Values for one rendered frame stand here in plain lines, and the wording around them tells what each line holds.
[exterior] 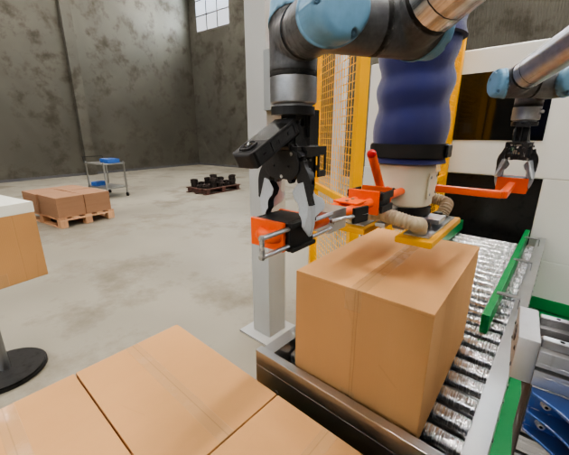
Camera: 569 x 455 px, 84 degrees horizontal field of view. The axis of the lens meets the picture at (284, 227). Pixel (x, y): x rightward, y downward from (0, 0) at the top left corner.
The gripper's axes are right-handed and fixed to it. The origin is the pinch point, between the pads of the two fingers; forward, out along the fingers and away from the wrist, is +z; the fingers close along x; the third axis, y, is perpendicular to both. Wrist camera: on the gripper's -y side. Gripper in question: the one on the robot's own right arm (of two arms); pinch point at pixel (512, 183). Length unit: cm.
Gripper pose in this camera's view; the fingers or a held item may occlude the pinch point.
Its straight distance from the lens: 133.2
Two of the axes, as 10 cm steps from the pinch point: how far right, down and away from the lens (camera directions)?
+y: -6.3, 2.3, -7.4
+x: 7.8, 1.8, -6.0
